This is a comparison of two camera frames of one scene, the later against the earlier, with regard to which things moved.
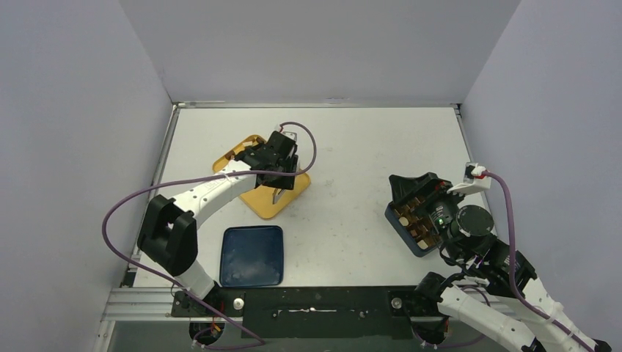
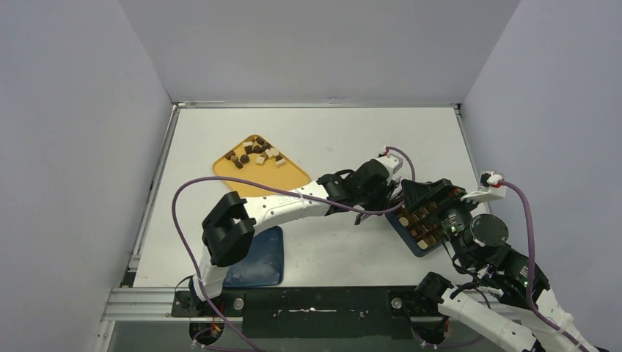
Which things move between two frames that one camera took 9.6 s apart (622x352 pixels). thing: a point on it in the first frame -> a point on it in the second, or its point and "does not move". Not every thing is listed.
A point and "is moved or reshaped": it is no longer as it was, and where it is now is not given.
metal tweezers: (276, 197) is moved or reshaped
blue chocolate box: (411, 219) does not move
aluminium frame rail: (148, 304) does not move
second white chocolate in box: (422, 244) does not move
